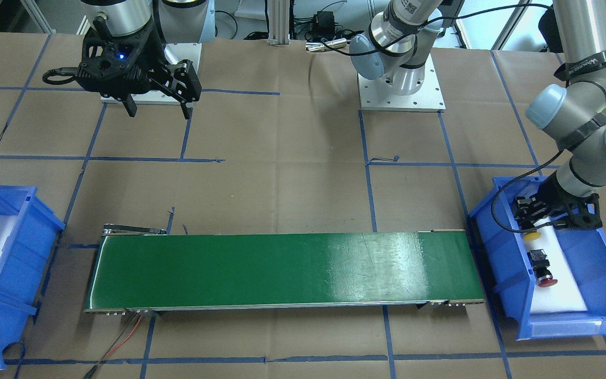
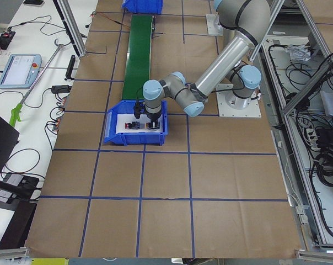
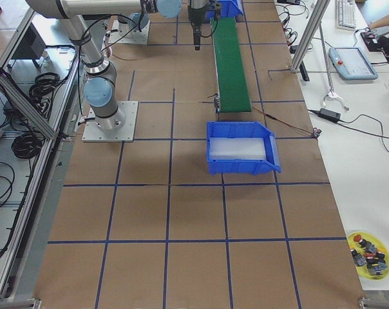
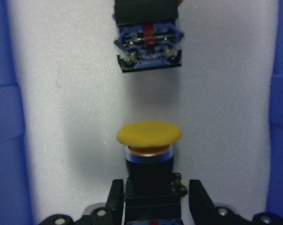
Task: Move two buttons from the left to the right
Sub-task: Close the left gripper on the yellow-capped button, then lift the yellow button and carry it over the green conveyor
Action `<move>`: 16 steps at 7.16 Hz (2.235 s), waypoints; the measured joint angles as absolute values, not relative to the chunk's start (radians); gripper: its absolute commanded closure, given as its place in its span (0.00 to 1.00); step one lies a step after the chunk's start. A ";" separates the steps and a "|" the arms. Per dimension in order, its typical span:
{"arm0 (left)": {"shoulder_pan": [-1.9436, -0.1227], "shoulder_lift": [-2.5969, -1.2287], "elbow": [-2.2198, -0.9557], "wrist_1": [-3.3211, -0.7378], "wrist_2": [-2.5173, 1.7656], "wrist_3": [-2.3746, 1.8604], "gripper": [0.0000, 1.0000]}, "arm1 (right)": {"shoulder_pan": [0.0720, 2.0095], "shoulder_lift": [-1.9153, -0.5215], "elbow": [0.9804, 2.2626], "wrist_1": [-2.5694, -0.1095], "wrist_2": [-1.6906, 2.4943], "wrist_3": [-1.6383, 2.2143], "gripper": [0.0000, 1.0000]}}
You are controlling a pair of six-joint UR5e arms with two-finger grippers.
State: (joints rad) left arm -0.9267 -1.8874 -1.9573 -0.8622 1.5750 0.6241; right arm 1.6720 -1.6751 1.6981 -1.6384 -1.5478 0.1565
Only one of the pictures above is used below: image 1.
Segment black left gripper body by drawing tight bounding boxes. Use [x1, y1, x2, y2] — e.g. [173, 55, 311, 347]
[513, 176, 601, 230]

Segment yellow push button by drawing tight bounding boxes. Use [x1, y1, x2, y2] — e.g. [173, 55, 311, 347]
[522, 231, 542, 243]

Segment red black conveyor wires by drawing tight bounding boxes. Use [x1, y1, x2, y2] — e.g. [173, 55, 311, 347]
[83, 313, 149, 378]

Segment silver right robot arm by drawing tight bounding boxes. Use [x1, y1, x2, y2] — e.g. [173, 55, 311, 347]
[75, 1, 216, 118]

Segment aluminium frame post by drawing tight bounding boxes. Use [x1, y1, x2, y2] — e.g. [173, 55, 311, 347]
[265, 1, 293, 46]

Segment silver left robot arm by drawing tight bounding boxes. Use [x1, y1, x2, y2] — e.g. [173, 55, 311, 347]
[513, 1, 606, 233]

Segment red push button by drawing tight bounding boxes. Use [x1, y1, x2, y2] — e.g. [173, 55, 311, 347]
[528, 249, 558, 288]

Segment blue plastic bin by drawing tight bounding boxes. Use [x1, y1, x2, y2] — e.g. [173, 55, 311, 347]
[0, 185, 65, 370]
[471, 176, 606, 341]

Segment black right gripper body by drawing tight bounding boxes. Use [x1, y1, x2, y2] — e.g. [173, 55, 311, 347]
[75, 15, 201, 103]

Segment green conveyor belt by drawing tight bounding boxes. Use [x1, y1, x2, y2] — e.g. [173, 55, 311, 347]
[85, 230, 484, 314]

